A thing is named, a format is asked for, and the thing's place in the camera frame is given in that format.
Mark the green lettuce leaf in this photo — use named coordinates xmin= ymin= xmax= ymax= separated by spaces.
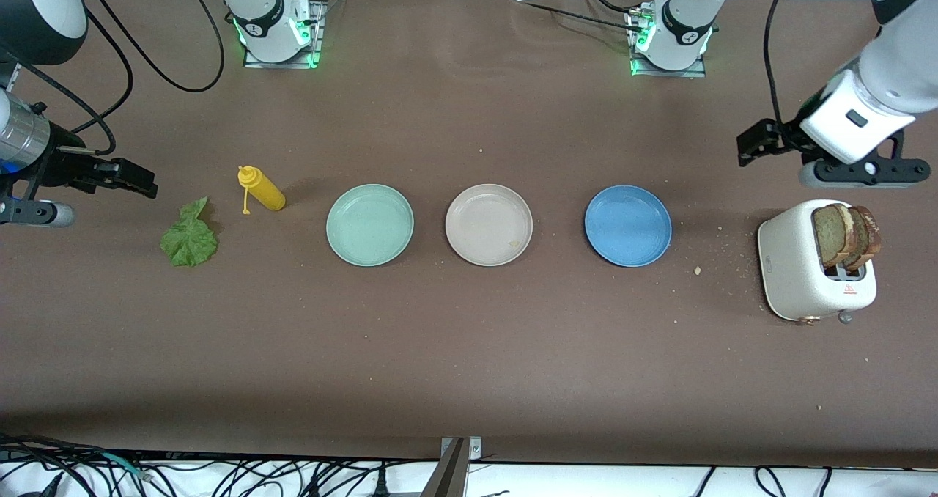
xmin=159 ymin=196 xmax=220 ymax=268

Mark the toasted brown bread slice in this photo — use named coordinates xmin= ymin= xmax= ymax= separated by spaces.
xmin=811 ymin=203 xmax=856 ymax=268
xmin=843 ymin=205 xmax=883 ymax=271

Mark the yellow mustard squeeze bottle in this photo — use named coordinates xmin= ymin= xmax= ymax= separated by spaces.
xmin=237 ymin=165 xmax=287 ymax=216

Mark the blue plate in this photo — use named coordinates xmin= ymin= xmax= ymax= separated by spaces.
xmin=584 ymin=185 xmax=673 ymax=268

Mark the mint green plate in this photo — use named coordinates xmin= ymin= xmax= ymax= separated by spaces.
xmin=325 ymin=183 xmax=416 ymax=268

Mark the beige plate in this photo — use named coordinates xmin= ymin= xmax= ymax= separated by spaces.
xmin=445 ymin=183 xmax=533 ymax=268

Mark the white toaster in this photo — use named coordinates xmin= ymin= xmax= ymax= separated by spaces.
xmin=757 ymin=199 xmax=878 ymax=325

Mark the grey metal bar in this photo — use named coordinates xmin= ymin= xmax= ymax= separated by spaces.
xmin=421 ymin=438 xmax=468 ymax=497

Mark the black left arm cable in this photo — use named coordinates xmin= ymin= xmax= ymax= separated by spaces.
xmin=764 ymin=0 xmax=798 ymax=128

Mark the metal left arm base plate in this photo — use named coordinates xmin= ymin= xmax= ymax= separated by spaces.
xmin=630 ymin=10 xmax=708 ymax=78

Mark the thin black right gripper cable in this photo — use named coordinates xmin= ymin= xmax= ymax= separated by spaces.
xmin=11 ymin=0 xmax=135 ymax=157

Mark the black right arm loop cable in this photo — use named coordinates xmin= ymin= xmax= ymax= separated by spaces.
xmin=77 ymin=0 xmax=225 ymax=93

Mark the black base power cable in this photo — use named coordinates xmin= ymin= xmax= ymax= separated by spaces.
xmin=577 ymin=0 xmax=644 ymax=14
xmin=524 ymin=0 xmax=649 ymax=32

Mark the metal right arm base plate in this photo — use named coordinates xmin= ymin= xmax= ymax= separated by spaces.
xmin=243 ymin=0 xmax=327 ymax=69

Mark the teal tipped network cable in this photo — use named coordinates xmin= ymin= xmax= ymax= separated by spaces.
xmin=73 ymin=449 xmax=155 ymax=481

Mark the silver corner bracket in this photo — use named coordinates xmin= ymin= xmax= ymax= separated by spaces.
xmin=442 ymin=437 xmax=482 ymax=463

